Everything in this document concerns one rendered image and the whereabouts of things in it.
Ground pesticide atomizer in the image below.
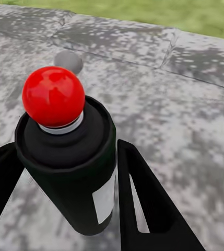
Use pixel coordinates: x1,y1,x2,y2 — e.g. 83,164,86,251
14,51,117,236

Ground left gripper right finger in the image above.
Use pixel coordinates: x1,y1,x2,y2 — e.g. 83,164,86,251
116,139,205,251

